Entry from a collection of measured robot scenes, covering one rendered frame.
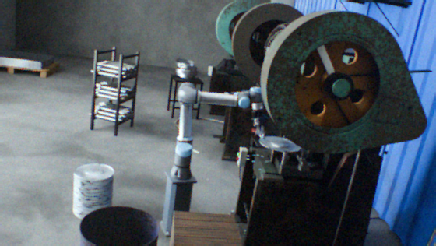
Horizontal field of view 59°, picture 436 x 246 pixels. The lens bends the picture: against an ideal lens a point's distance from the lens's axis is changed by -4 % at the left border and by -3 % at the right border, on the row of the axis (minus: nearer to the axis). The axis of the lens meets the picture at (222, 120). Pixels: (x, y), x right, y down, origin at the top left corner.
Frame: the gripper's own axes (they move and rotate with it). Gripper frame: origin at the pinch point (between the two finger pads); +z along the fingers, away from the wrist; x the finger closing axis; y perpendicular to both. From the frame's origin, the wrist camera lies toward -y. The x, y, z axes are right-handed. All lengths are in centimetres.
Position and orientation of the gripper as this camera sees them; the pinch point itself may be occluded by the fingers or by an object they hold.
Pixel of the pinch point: (261, 135)
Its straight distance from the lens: 289.1
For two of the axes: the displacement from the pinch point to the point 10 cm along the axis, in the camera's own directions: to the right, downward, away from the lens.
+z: 1.1, 9.9, 1.0
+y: -6.1, 1.5, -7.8
